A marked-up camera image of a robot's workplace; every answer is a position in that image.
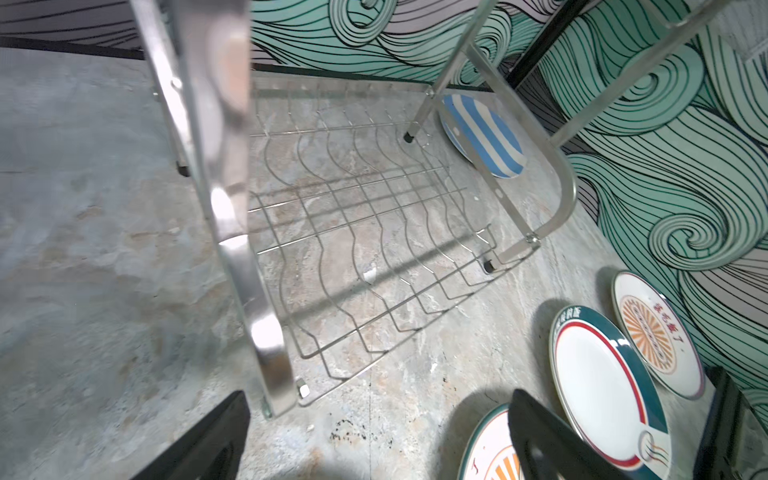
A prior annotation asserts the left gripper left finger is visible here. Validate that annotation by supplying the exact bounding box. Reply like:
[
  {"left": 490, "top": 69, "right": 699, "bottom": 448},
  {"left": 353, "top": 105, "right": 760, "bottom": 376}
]
[{"left": 134, "top": 390, "right": 250, "bottom": 479}]

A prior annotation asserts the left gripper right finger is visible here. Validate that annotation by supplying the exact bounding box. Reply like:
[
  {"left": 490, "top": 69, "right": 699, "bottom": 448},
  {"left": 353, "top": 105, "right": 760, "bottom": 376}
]
[{"left": 508, "top": 389, "right": 626, "bottom": 479}]

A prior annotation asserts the orange sunburst plate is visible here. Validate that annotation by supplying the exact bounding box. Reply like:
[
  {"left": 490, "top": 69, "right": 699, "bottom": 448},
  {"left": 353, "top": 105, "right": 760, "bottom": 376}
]
[
  {"left": 457, "top": 404, "right": 524, "bottom": 480},
  {"left": 611, "top": 271, "right": 706, "bottom": 400}
]

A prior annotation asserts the blue striped plate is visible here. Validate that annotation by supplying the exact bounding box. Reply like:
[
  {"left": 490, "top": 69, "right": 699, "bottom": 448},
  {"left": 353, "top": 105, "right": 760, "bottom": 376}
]
[{"left": 440, "top": 94, "right": 527, "bottom": 179}]

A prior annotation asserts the steel two-tier dish rack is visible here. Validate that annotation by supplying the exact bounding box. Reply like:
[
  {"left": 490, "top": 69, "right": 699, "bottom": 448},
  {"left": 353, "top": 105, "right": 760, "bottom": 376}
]
[{"left": 128, "top": 0, "right": 736, "bottom": 419}]

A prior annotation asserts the green red rimmed plate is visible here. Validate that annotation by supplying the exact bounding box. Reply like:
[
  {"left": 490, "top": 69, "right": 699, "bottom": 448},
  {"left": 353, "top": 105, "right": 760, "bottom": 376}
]
[{"left": 549, "top": 305, "right": 672, "bottom": 479}]

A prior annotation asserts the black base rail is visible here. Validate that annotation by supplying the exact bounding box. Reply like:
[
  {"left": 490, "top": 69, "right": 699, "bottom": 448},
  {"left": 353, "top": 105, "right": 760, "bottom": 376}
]
[{"left": 693, "top": 367, "right": 767, "bottom": 479}]

